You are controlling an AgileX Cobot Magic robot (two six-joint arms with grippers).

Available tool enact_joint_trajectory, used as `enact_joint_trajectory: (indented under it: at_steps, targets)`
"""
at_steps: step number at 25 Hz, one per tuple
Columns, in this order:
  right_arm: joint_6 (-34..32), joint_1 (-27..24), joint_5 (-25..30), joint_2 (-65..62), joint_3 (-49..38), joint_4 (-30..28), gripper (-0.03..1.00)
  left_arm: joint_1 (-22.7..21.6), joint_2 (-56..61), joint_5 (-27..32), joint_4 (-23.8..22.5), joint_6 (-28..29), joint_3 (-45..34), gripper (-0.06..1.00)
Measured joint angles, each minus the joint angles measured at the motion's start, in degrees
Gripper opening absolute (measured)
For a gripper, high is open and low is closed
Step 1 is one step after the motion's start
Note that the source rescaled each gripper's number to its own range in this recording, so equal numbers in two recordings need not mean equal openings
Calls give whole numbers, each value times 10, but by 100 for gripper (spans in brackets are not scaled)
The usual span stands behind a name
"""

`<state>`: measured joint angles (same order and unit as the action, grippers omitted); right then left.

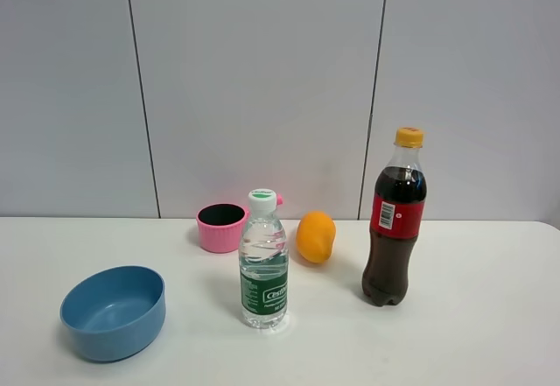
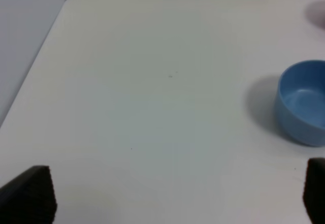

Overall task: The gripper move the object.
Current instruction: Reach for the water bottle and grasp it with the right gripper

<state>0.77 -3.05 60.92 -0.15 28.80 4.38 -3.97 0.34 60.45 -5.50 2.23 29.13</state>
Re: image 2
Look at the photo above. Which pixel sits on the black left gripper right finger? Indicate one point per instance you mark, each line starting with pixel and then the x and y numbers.
pixel 313 195

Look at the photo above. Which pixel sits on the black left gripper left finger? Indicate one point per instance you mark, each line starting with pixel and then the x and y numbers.
pixel 29 197

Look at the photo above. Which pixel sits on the blue bowl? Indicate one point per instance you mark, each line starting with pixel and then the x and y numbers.
pixel 299 103

